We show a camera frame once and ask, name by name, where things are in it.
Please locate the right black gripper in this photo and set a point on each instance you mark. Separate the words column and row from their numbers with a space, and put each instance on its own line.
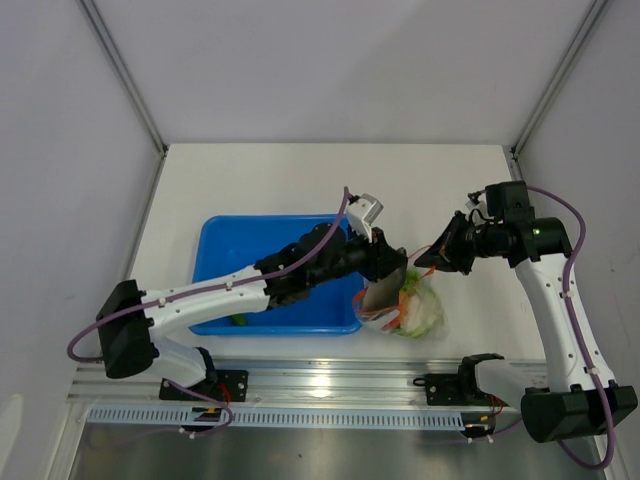
column 446, row 249

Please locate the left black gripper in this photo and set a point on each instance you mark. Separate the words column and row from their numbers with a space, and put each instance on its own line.
column 381, row 259

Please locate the green grape bunch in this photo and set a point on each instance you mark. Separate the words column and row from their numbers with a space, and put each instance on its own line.
column 411, row 279

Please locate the grey toy fish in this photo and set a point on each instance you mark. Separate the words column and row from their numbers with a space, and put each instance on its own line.
column 384, row 293

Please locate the clear zip top bag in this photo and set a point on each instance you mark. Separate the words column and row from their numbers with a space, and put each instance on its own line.
column 373, row 319

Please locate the red orange mango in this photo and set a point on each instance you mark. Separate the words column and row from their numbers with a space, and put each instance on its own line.
column 392, row 319

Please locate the white cauliflower with leaves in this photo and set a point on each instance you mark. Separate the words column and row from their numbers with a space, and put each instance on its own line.
column 424, row 311

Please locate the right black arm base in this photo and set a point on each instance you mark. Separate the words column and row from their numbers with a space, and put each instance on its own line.
column 454, row 390

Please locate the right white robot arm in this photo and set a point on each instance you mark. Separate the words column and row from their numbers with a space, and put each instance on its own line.
column 582, row 396

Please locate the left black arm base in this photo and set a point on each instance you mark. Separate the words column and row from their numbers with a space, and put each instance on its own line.
column 230, row 386

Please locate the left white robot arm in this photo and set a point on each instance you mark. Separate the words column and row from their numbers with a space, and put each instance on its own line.
column 134, row 326

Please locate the blue plastic bin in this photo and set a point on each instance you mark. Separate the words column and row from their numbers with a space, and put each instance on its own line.
column 229, row 243

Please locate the small green chili pepper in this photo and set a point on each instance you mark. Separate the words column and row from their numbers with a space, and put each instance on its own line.
column 238, row 320

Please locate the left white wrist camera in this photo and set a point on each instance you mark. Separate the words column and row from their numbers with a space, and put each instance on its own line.
column 361, row 213

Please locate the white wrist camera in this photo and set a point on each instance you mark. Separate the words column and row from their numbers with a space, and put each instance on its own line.
column 361, row 213
column 475, row 200

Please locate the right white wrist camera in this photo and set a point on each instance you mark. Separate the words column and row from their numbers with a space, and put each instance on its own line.
column 475, row 200

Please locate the aluminium mounting rail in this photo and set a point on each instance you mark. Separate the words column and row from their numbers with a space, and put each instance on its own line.
column 313, row 383

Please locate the right aluminium frame post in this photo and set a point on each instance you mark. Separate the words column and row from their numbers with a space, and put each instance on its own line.
column 568, row 59

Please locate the aluminium frame post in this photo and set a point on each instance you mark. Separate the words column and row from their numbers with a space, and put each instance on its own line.
column 568, row 59
column 120, row 69

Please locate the white slotted cable duct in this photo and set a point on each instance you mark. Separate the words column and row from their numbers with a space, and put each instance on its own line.
column 428, row 420

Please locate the left aluminium frame post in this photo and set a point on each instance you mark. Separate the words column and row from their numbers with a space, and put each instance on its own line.
column 120, row 69

